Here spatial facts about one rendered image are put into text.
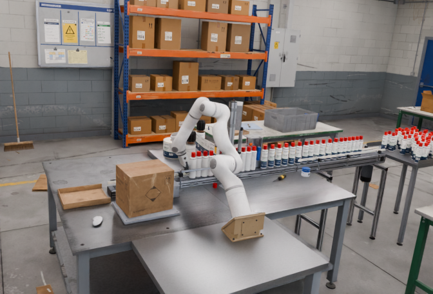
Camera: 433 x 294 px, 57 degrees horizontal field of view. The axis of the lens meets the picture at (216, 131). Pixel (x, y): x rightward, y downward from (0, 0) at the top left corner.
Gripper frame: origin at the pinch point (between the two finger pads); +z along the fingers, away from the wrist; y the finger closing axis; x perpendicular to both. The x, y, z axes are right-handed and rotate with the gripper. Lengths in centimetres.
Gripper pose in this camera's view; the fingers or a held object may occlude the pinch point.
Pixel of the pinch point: (187, 170)
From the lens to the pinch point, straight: 306.1
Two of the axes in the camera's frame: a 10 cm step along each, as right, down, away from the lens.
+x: -8.5, 3.9, -3.7
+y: -4.8, -2.5, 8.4
